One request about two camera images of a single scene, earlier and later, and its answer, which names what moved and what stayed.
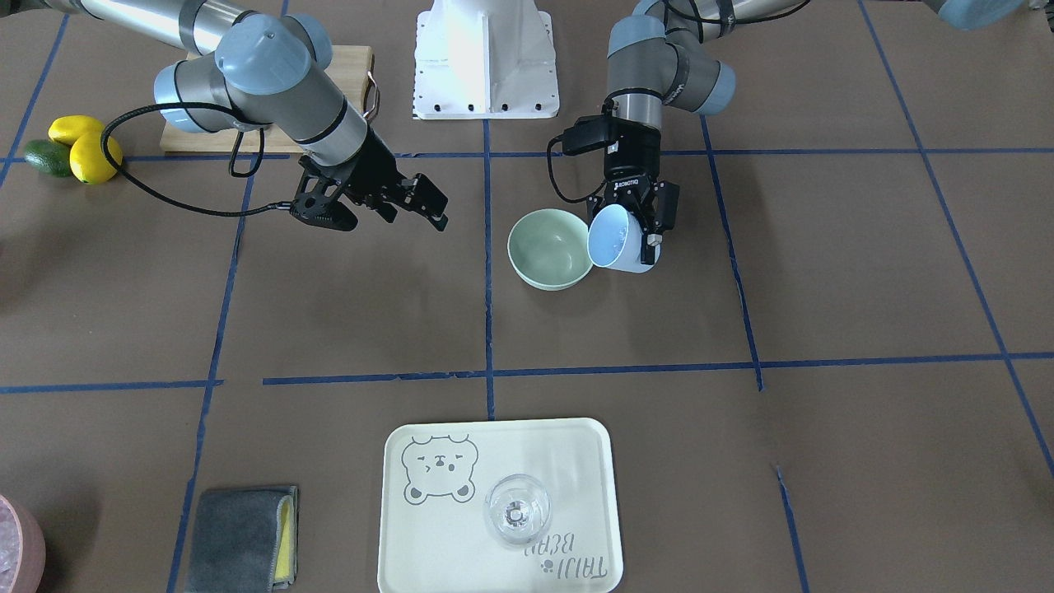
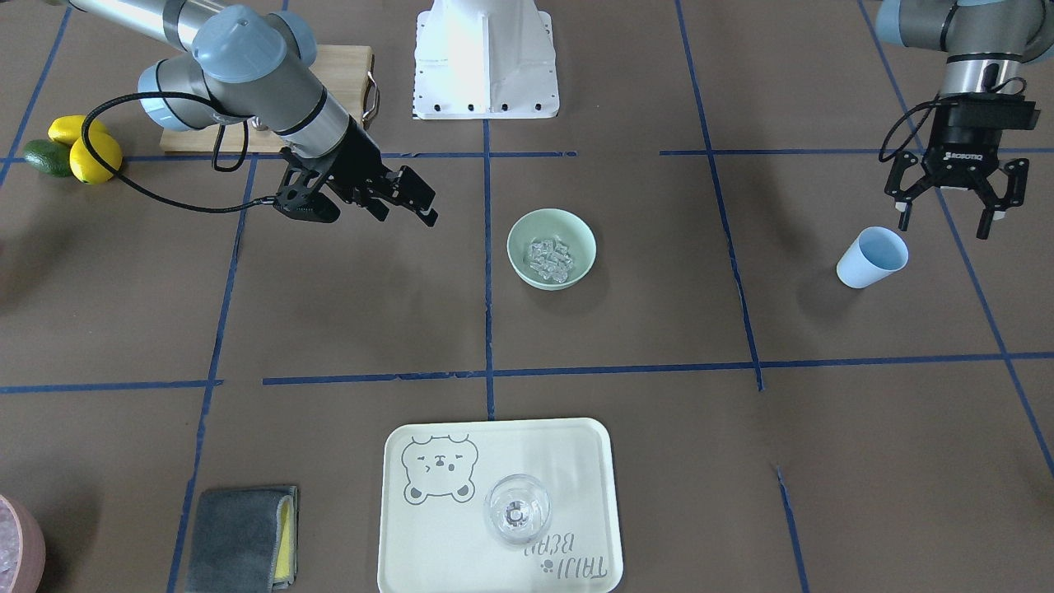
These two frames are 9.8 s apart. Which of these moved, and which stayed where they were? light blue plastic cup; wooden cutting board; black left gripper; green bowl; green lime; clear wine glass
Moved: light blue plastic cup; black left gripper
Stayed: green lime; wooden cutting board; clear wine glass; green bowl
